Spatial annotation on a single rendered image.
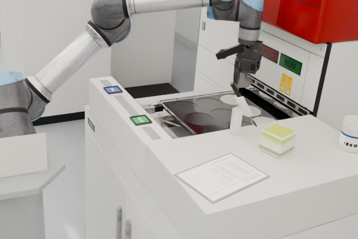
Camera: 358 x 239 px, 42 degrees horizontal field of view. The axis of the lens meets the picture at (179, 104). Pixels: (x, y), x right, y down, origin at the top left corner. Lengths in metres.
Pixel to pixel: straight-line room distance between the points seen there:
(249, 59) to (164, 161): 0.58
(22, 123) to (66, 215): 1.25
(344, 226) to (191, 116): 0.63
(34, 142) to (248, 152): 0.63
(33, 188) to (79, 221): 1.20
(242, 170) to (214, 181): 0.10
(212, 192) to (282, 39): 0.78
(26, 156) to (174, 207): 0.49
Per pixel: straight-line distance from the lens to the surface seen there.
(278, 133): 1.34
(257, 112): 1.78
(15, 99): 1.50
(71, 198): 2.78
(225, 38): 2.07
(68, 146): 3.29
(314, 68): 1.64
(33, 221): 1.61
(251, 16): 1.64
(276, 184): 1.24
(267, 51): 1.82
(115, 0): 1.52
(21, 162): 1.48
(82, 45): 1.64
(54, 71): 1.64
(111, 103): 1.60
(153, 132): 1.43
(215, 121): 1.66
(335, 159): 1.42
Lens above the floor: 1.62
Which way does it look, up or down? 24 degrees down
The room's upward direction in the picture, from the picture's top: 5 degrees clockwise
